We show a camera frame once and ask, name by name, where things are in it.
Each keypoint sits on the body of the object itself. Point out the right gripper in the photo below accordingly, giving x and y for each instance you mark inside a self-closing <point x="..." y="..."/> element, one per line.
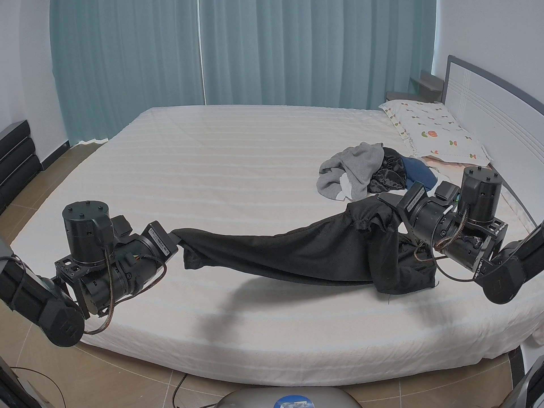
<point x="437" y="223"/>

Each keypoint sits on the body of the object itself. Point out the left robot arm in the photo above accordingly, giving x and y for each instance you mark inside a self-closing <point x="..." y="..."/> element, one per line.
<point x="42" y="308"/>

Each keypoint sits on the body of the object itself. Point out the dark blue garment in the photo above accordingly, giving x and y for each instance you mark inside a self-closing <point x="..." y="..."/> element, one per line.
<point x="418" y="172"/>

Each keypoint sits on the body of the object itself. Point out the bed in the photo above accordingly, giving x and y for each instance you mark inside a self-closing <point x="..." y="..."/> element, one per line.
<point x="212" y="164"/>

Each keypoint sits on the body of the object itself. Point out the grey bedside table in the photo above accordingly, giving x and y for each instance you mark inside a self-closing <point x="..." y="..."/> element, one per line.
<point x="429" y="82"/>

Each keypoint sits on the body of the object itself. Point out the black T-shirt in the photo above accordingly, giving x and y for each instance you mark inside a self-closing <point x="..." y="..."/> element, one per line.
<point x="297" y="253"/>

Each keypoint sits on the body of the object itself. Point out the grey garment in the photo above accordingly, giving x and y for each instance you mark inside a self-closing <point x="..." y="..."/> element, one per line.
<point x="361" y="164"/>

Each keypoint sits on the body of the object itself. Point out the black chest of drawers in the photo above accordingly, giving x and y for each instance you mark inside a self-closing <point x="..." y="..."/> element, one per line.
<point x="17" y="159"/>

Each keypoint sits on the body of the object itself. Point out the white garment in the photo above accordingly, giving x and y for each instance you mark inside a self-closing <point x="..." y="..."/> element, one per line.
<point x="443" y="177"/>

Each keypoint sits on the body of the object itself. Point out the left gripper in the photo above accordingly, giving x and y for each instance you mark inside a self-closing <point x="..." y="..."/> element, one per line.
<point x="123" y="278"/>

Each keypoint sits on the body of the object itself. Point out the white printed pillow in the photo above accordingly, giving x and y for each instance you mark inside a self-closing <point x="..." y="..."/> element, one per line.
<point x="437" y="130"/>

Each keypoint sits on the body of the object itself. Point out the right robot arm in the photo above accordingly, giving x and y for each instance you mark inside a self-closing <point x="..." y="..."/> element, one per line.
<point x="482" y="193"/>

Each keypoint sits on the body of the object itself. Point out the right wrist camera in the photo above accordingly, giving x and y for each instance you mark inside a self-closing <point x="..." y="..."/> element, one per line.
<point x="448" y="191"/>

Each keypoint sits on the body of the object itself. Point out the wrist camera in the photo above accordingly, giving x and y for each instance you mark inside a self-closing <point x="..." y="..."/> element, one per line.
<point x="448" y="191"/>
<point x="121" y="227"/>

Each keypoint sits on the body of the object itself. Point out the black shiny garment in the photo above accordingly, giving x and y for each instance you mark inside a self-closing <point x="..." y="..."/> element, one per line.
<point x="389" y="172"/>

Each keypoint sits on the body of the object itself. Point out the blue-green curtain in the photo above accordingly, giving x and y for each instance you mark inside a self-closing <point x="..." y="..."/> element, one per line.
<point x="127" y="57"/>
<point x="318" y="36"/>

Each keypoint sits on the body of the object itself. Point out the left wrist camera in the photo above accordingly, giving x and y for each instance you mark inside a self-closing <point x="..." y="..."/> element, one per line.
<point x="121" y="227"/>

